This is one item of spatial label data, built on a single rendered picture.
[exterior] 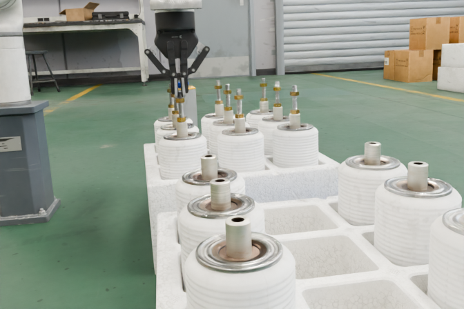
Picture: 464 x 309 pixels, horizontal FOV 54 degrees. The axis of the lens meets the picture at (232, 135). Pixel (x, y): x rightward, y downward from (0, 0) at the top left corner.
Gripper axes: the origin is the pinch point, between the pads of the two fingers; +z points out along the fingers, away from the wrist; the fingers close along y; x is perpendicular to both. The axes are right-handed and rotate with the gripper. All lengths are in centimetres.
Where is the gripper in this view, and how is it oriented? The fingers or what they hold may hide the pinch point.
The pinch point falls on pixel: (179, 87)
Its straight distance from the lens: 90.5
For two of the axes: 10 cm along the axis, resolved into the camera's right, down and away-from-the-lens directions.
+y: -9.8, 0.7, -1.6
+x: 1.7, 1.9, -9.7
